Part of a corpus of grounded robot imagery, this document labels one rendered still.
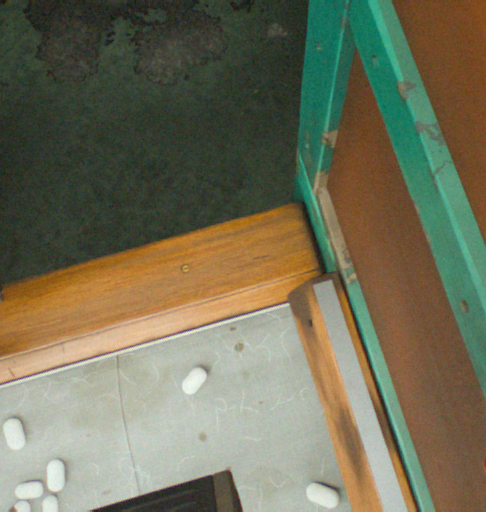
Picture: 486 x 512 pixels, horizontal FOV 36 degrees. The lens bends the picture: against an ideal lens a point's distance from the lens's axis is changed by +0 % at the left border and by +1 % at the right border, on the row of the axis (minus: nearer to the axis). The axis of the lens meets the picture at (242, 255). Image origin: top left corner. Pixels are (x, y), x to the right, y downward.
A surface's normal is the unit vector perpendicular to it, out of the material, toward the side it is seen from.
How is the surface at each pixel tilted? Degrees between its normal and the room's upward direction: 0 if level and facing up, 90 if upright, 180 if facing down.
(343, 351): 0
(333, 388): 67
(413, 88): 0
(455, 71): 90
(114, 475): 0
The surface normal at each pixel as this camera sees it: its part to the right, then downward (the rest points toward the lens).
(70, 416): -0.04, -0.25
